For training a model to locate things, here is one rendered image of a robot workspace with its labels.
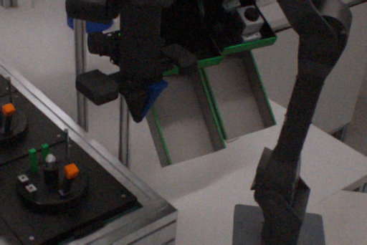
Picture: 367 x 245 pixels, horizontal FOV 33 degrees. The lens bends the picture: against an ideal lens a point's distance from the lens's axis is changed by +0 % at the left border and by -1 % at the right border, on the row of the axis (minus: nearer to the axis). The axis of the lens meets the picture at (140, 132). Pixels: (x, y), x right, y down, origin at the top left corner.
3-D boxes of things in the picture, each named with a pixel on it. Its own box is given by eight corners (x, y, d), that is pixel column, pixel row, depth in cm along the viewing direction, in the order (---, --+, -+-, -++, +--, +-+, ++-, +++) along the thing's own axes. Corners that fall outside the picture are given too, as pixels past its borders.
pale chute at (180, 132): (216, 152, 128) (226, 147, 124) (161, 167, 123) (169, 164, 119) (175, 27, 131) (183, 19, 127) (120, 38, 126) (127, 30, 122)
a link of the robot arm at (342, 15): (358, 1, 76) (308, -11, 78) (353, 23, 71) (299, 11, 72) (294, 190, 95) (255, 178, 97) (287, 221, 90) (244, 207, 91)
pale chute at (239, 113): (266, 129, 135) (277, 124, 131) (216, 143, 130) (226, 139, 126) (226, 12, 138) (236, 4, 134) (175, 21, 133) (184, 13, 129)
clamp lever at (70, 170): (72, 192, 114) (79, 170, 109) (63, 196, 113) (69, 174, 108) (63, 177, 116) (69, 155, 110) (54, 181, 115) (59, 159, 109)
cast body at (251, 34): (256, 46, 123) (269, 22, 118) (239, 49, 122) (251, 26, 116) (237, 15, 127) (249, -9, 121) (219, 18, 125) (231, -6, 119)
